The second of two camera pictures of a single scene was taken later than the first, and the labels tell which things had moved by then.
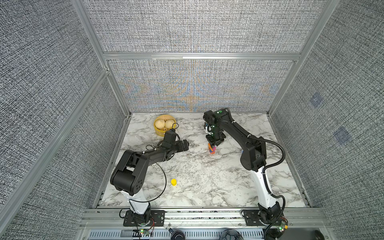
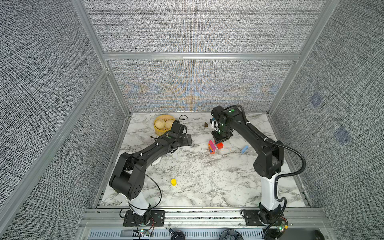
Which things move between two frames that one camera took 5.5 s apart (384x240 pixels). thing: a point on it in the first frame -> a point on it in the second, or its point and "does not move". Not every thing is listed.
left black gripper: (181, 148) -> (185, 142)
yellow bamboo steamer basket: (163, 123) does not move
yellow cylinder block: (174, 182) does not move
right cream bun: (169, 123) does not move
